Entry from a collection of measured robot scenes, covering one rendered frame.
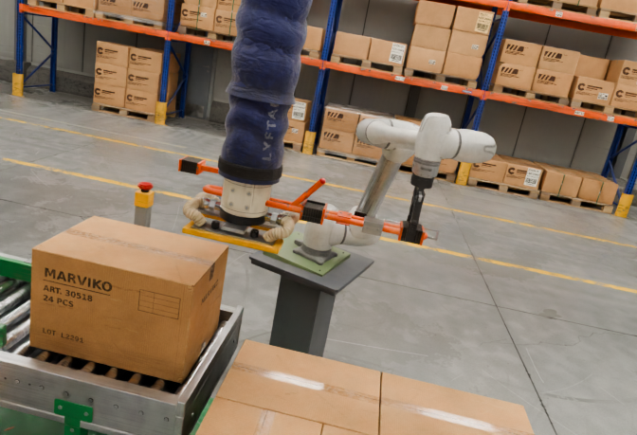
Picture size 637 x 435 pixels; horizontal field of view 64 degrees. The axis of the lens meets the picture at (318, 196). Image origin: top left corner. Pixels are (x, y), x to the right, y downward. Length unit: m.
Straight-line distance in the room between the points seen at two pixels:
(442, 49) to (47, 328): 7.73
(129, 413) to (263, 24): 1.36
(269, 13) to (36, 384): 1.47
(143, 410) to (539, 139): 9.59
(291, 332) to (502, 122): 8.29
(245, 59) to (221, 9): 7.67
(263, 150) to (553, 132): 9.35
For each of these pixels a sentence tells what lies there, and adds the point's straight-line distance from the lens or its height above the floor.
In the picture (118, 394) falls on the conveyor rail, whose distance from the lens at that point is 1.96.
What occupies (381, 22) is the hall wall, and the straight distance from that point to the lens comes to 10.21.
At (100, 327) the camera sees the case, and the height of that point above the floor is 0.70.
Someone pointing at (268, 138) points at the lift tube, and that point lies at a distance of 1.72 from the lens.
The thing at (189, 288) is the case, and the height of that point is 0.93.
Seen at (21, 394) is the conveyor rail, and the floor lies 0.47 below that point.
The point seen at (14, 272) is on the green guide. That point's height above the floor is 0.59.
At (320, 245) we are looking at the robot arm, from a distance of 2.59.
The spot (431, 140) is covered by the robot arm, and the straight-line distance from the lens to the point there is 1.72.
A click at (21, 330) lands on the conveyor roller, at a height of 0.55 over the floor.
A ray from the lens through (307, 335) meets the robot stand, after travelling 2.74.
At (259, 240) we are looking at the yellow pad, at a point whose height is 1.14.
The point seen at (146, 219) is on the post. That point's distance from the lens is 2.60.
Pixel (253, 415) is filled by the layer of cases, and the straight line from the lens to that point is 1.96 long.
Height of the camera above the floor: 1.79
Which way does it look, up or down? 16 degrees down
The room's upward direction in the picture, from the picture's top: 11 degrees clockwise
